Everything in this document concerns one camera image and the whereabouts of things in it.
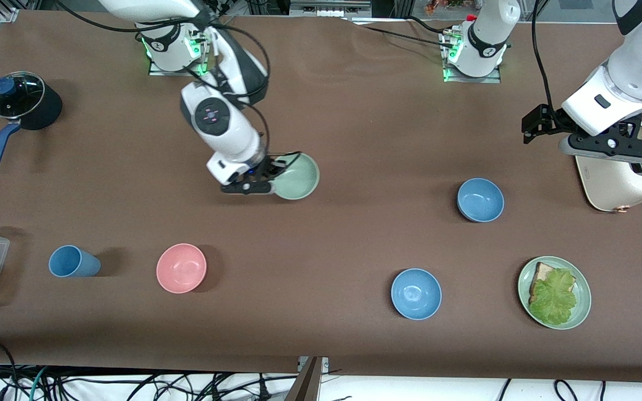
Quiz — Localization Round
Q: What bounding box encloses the aluminium table bracket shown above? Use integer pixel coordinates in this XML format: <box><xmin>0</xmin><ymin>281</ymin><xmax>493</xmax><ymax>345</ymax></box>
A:
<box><xmin>284</xmin><ymin>356</ymin><xmax>330</xmax><ymax>401</ymax></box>

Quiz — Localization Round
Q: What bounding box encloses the blue cup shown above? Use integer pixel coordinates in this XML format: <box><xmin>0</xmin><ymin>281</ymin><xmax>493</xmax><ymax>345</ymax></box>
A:
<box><xmin>48</xmin><ymin>245</ymin><xmax>101</xmax><ymax>278</ymax></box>

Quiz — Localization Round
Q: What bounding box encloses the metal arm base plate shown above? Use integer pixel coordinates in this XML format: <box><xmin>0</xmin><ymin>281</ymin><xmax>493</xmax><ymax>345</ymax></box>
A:
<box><xmin>441</xmin><ymin>28</ymin><xmax>502</xmax><ymax>84</ymax></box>
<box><xmin>148</xmin><ymin>25</ymin><xmax>210</xmax><ymax>77</ymax></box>

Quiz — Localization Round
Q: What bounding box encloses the light green bowl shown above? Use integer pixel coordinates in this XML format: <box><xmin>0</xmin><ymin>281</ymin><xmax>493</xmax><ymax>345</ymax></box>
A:
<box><xmin>270</xmin><ymin>153</ymin><xmax>320</xmax><ymax>201</ymax></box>

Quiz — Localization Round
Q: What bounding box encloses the thin black base cable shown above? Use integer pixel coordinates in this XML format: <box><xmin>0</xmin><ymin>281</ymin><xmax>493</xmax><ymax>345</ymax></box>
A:
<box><xmin>407</xmin><ymin>16</ymin><xmax>461</xmax><ymax>38</ymax></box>
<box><xmin>349</xmin><ymin>22</ymin><xmax>458</xmax><ymax>51</ymax></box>

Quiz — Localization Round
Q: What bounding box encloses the cream white toaster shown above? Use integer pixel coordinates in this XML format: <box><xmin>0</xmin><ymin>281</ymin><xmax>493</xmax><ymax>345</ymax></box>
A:
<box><xmin>575</xmin><ymin>120</ymin><xmax>642</xmax><ymax>213</ymax></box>

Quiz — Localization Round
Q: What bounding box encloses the pink bowl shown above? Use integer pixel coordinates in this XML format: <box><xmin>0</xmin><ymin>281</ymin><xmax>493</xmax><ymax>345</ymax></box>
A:
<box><xmin>156</xmin><ymin>243</ymin><xmax>208</xmax><ymax>294</ymax></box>

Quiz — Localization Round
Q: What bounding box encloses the grey power strip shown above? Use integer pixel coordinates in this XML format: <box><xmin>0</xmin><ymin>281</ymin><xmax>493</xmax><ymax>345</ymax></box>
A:
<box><xmin>289</xmin><ymin>0</ymin><xmax>373</xmax><ymax>18</ymax></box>

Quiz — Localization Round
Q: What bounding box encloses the white bread slice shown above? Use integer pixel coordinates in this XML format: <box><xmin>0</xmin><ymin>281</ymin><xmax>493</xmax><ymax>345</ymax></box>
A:
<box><xmin>529</xmin><ymin>262</ymin><xmax>577</xmax><ymax>305</ymax></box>

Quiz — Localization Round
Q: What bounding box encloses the teal cable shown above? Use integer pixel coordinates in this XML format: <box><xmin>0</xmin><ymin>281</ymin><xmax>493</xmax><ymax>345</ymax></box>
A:
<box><xmin>29</xmin><ymin>366</ymin><xmax>50</xmax><ymax>401</ymax></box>

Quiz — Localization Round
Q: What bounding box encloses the light green plate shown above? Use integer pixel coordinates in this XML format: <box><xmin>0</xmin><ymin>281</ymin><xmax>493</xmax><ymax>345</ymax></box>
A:
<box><xmin>518</xmin><ymin>256</ymin><xmax>592</xmax><ymax>330</ymax></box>

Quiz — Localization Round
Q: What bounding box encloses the green lettuce leaf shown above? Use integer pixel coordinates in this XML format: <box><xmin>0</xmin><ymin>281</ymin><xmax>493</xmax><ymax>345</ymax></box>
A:
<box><xmin>529</xmin><ymin>268</ymin><xmax>578</xmax><ymax>326</ymax></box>

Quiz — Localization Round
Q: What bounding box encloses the blue bowl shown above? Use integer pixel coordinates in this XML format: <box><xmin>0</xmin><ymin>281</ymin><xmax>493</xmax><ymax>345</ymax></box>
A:
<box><xmin>391</xmin><ymin>268</ymin><xmax>442</xmax><ymax>321</ymax></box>
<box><xmin>457</xmin><ymin>178</ymin><xmax>505</xmax><ymax>223</ymax></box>

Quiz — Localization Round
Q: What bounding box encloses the black pot with blue handle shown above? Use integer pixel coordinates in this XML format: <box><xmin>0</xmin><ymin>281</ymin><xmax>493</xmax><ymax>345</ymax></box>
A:
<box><xmin>0</xmin><ymin>71</ymin><xmax>64</xmax><ymax>169</ymax></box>

